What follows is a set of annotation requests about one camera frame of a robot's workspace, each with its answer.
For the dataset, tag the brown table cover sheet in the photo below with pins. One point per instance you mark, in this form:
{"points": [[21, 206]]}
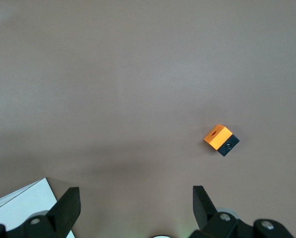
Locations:
{"points": [[113, 86]]}

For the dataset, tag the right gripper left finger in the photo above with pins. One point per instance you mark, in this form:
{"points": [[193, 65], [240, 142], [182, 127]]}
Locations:
{"points": [[61, 215]]}

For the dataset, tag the white drawer cabinet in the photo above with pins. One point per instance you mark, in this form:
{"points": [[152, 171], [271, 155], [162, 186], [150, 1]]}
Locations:
{"points": [[21, 203]]}

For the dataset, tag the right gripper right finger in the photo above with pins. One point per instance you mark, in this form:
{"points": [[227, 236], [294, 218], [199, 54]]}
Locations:
{"points": [[212, 223]]}

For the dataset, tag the orange and black box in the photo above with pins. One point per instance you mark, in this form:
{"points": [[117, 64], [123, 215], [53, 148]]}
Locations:
{"points": [[217, 138]]}

